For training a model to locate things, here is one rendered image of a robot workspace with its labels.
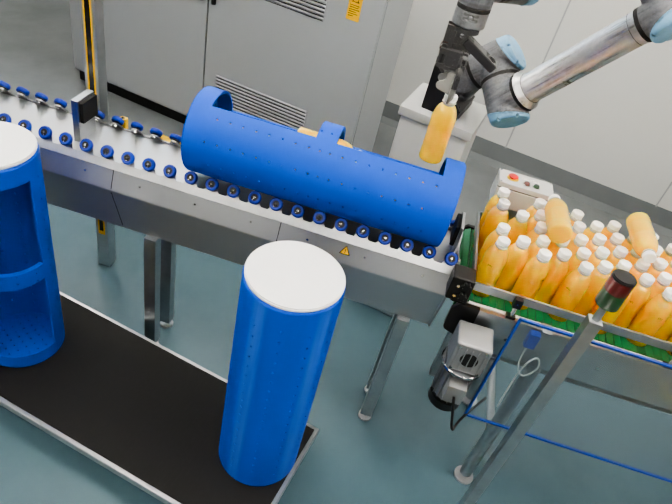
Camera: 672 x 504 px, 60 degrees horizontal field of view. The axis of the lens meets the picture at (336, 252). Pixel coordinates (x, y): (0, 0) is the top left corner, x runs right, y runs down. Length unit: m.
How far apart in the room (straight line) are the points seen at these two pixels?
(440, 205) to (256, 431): 0.90
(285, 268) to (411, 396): 1.32
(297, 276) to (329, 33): 2.11
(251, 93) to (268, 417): 2.43
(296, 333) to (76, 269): 1.75
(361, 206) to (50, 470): 1.45
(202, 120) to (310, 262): 0.58
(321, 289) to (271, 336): 0.18
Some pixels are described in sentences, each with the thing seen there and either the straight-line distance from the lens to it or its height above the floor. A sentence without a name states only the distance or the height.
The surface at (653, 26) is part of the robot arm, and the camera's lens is 2.11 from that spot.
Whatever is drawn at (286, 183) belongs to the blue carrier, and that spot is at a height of 1.08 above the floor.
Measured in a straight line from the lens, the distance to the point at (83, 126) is 2.24.
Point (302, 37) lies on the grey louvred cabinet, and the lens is 3.55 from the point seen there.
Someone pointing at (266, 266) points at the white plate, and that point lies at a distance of 1.59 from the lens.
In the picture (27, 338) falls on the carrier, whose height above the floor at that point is 0.16.
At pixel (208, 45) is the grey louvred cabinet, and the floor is 0.63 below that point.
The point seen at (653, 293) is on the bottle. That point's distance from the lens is 2.06.
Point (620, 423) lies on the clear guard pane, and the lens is 2.21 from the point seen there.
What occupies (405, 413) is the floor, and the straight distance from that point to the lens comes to 2.69.
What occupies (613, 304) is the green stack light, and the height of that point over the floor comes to 1.19.
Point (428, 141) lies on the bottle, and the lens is 1.81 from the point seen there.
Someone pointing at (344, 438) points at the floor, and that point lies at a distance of 2.54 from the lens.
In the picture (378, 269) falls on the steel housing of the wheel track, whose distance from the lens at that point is 1.95.
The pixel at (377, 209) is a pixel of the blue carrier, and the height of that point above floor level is 1.09.
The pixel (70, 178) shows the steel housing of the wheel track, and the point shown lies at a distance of 2.23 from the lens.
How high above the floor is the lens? 2.09
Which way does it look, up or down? 39 degrees down
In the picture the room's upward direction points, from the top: 15 degrees clockwise
